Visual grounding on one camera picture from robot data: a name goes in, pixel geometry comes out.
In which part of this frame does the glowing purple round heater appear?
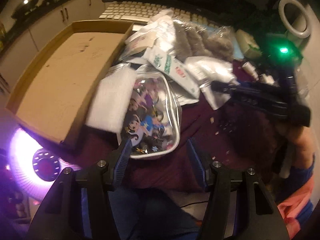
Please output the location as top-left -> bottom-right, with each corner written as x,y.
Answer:
8,128 -> 80,201

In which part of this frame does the white gauze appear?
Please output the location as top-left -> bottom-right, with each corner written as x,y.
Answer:
184,56 -> 239,110

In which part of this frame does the person's right hand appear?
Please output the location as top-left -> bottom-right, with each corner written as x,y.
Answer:
275,123 -> 316,169

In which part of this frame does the shallow cardboard box tray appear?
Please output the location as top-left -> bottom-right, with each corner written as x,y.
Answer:
5,20 -> 133,149

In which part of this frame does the white green wipes packet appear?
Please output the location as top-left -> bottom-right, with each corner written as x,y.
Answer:
143,46 -> 200,99

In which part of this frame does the white ring light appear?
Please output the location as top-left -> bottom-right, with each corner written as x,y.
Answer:
278,0 -> 312,39

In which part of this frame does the grey fur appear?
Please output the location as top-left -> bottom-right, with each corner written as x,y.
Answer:
174,20 -> 234,62

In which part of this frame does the white computer keyboard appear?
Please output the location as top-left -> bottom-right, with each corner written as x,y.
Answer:
99,1 -> 219,28

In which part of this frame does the clear anime print pouch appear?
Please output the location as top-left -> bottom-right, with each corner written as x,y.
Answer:
118,73 -> 181,160

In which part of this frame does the white folded paper packet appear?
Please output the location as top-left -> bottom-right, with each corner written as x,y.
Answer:
120,9 -> 176,59

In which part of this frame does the black wok on stove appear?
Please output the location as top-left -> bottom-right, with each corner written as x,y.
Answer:
11,0 -> 39,20

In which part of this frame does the white foam sheet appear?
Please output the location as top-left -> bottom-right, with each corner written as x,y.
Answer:
85,63 -> 137,133

